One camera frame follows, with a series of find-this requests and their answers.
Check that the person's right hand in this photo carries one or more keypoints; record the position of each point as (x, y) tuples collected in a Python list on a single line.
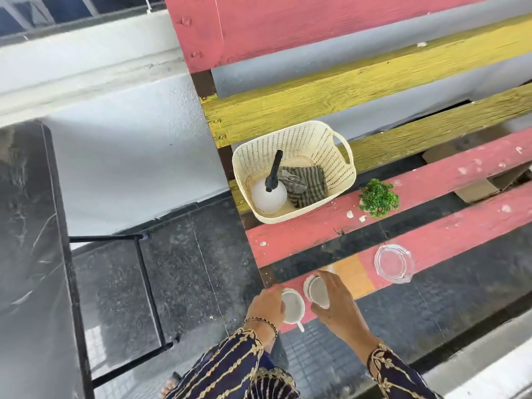
[(343, 315)]

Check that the person's left hand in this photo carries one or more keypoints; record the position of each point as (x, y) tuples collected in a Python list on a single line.
[(266, 307)]

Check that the person's right thumb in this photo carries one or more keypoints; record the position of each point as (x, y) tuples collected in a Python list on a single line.
[(321, 313)]

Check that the person's left fingers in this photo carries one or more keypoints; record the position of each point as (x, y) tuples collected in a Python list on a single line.
[(278, 297)]

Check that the person's left forearm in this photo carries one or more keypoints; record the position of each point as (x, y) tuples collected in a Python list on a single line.
[(232, 369)]

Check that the person's right forearm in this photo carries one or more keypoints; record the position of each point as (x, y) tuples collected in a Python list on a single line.
[(395, 376)]

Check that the white scalloped ceramic cup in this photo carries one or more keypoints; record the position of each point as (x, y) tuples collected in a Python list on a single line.
[(306, 288)]

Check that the clear glass ashtray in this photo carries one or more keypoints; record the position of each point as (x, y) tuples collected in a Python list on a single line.
[(394, 263)]

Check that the white spray bottle black nozzle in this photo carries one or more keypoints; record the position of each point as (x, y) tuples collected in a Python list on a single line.
[(268, 197)]

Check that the striped grey cloth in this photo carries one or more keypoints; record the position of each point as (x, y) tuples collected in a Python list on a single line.
[(309, 184)]

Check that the small green artificial plant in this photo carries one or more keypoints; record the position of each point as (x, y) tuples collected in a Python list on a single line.
[(377, 199)]

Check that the person's foot in sandal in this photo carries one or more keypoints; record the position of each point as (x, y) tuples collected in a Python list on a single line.
[(169, 385)]

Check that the cream perforated plastic basket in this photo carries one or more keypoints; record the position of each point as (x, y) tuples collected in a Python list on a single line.
[(303, 141)]

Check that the brown cardboard box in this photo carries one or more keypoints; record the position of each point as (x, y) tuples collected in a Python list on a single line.
[(478, 189)]

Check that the black marble table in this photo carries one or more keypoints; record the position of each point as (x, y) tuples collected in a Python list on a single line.
[(29, 261)]

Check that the black metal table frame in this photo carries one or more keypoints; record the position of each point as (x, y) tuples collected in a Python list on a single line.
[(145, 278)]

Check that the window with metal frame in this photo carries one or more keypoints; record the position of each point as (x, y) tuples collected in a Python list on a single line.
[(62, 10)]

